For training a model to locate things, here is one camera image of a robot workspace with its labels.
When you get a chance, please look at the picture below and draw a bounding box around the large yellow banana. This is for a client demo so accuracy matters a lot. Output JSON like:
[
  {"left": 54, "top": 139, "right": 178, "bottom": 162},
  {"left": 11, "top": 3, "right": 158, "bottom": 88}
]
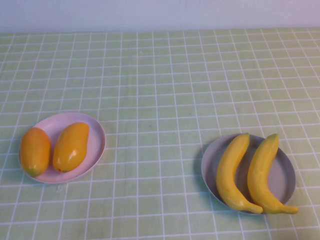
[{"left": 246, "top": 133, "right": 300, "bottom": 215}]

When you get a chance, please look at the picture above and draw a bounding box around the blue round plate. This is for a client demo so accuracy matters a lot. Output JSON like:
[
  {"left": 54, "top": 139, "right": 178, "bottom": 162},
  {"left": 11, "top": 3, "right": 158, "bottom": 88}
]
[{"left": 201, "top": 133, "right": 297, "bottom": 215}]

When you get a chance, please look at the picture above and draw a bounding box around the pink round plate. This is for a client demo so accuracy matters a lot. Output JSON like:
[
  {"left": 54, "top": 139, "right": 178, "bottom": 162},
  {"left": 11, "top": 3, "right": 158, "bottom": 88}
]
[{"left": 18, "top": 112, "right": 107, "bottom": 185}]

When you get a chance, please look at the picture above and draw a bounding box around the green checked tablecloth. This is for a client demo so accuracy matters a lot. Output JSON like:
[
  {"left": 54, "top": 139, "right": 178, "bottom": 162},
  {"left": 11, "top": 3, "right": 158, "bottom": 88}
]
[{"left": 0, "top": 26, "right": 320, "bottom": 240}]

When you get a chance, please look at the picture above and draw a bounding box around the orange yellow mango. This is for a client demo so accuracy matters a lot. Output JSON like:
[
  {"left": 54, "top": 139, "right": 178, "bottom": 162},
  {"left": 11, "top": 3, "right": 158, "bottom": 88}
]
[
  {"left": 19, "top": 127, "right": 52, "bottom": 178},
  {"left": 52, "top": 121, "right": 90, "bottom": 173}
]

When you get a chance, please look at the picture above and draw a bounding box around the small yellow banana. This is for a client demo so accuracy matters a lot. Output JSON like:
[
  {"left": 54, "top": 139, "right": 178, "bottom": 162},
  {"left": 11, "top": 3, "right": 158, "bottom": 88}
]
[{"left": 216, "top": 132, "right": 264, "bottom": 215}]

